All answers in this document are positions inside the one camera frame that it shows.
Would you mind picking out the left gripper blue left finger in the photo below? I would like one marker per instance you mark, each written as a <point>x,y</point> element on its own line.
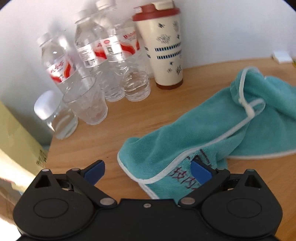
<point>84,180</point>

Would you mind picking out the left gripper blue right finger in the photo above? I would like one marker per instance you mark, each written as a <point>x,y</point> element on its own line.
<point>210,179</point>

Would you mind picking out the teal microfibre towel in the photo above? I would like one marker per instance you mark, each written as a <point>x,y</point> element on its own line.
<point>253,118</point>

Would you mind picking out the yellow paper shopping bag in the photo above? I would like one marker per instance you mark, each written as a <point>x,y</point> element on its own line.
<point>22,157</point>

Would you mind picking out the small jar white lid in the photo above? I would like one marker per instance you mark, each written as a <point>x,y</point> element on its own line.
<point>50,108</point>

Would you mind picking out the clear plastic cup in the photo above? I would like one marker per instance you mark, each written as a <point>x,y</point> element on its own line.
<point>86,99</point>

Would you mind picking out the left clear water bottle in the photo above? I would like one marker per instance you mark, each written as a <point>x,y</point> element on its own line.
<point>57,62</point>

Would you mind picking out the clear water bottle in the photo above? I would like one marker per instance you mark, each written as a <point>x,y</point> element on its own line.
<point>123,51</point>
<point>87,42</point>
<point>57,62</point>

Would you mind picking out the middle clear water bottle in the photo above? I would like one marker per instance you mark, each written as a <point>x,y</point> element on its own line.
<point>87,42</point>

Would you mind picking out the right clear water bottle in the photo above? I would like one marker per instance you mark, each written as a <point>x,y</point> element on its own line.
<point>123,51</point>

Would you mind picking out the cream tumbler red lid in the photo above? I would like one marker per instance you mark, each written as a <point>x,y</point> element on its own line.
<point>159,26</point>

